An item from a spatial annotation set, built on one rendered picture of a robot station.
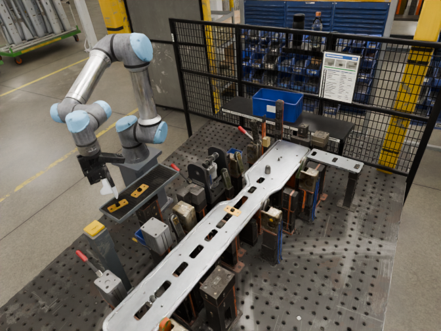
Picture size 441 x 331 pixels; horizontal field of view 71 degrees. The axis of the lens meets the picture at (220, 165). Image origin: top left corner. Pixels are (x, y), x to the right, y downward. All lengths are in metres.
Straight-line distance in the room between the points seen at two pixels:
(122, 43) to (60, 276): 1.22
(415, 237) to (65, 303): 2.50
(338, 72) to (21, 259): 2.84
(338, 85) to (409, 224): 1.46
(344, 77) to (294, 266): 1.13
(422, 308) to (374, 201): 0.84
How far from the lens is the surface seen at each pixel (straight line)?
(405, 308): 2.55
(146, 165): 1.73
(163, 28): 3.96
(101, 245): 1.40
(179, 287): 1.28
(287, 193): 1.60
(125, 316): 1.28
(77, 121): 1.15
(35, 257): 3.15
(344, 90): 2.08
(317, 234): 1.82
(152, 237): 1.33
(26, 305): 1.91
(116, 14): 9.04
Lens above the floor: 2.08
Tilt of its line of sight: 37 degrees down
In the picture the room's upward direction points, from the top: 6 degrees counter-clockwise
